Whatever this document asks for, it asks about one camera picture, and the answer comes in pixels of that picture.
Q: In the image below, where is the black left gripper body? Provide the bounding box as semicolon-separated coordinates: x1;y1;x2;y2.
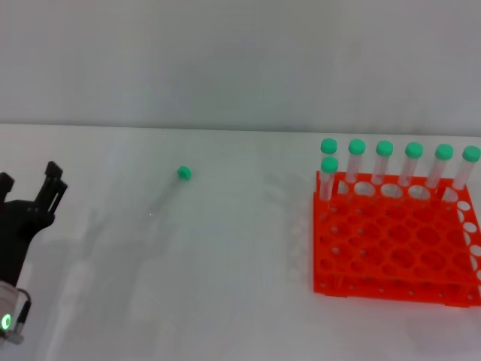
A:
0;198;56;289

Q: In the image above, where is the clear test tube green cap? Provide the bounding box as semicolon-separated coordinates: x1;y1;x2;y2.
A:
319;156;340;202
449;145;481;193
320;138;338;177
424;144;455;191
371;140;395;187
345;138;367;186
149;165;192;218
397;141;425;189

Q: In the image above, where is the orange test tube rack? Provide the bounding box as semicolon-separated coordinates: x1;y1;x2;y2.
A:
312;171;481;308

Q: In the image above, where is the left arm cable with plugs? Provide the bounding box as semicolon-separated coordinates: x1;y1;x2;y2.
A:
10;288;34;344

